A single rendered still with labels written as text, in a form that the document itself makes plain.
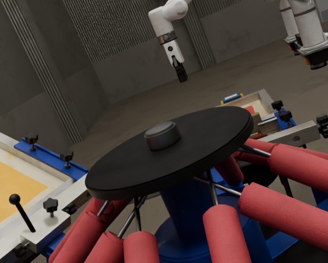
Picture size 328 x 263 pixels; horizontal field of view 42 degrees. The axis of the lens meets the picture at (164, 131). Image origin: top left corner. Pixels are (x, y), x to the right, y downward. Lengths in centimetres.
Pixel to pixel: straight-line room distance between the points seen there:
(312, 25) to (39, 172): 128
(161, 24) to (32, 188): 78
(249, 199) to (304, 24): 144
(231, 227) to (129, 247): 15
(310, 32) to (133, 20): 847
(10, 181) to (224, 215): 102
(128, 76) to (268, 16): 355
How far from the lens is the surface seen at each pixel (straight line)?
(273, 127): 161
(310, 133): 139
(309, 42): 199
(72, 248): 78
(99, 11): 1044
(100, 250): 66
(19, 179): 150
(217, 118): 76
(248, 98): 218
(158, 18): 169
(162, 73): 1031
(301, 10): 197
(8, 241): 119
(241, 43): 1013
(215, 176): 126
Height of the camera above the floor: 152
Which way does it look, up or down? 14 degrees down
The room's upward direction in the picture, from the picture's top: 23 degrees counter-clockwise
